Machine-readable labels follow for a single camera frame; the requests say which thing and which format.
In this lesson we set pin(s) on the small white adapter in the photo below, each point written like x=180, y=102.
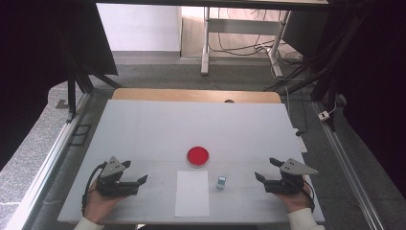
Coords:
x=324, y=115

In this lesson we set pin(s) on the person's right hand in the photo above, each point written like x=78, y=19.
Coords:
x=295, y=202

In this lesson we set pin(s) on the aluminium floor rail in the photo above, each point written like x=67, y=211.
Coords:
x=48, y=169
x=344, y=163

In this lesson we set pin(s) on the person's left hand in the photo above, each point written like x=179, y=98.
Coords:
x=95, y=206

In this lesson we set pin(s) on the round red ink pad dish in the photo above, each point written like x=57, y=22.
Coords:
x=198, y=156

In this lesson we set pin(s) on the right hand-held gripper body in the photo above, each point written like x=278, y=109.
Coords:
x=285, y=186

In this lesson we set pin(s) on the black curtain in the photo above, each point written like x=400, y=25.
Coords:
x=376, y=80
x=32, y=64

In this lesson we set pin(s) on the white table cover board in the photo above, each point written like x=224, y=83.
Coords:
x=191, y=127

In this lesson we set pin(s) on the white paper sheet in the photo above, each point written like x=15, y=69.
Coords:
x=191, y=195

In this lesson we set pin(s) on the small blue white stamp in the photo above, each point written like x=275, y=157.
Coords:
x=221, y=182

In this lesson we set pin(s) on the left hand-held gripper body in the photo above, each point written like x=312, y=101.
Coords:
x=115, y=188

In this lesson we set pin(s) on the wooden table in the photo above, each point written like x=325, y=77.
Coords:
x=191, y=95

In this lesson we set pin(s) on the white desk frame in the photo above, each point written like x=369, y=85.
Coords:
x=242, y=26

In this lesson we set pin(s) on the black metal stand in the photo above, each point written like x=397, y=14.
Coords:
x=72, y=96
x=332, y=96

